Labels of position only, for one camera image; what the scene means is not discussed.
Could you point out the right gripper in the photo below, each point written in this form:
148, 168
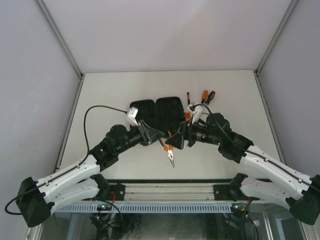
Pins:
177, 139

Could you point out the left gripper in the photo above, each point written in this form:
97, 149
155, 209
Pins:
148, 135

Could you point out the orange black needle-nose pliers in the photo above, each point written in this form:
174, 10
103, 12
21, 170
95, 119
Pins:
169, 149

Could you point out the black plastic tool case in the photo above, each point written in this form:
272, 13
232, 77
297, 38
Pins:
165, 114

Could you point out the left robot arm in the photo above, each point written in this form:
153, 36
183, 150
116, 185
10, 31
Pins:
38, 199

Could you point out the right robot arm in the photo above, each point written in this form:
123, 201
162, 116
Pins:
243, 151

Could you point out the small black precision screwdriver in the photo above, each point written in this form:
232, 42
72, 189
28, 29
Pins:
188, 98

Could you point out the black orange handled screwdriver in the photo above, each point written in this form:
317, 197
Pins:
210, 97

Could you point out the aluminium frame rail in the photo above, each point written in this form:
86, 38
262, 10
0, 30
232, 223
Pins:
170, 192

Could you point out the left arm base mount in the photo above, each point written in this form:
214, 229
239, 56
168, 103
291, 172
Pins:
107, 191

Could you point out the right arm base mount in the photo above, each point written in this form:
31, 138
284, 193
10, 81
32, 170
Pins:
230, 191

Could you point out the grey slotted cable duct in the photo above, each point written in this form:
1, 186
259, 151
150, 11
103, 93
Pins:
147, 208

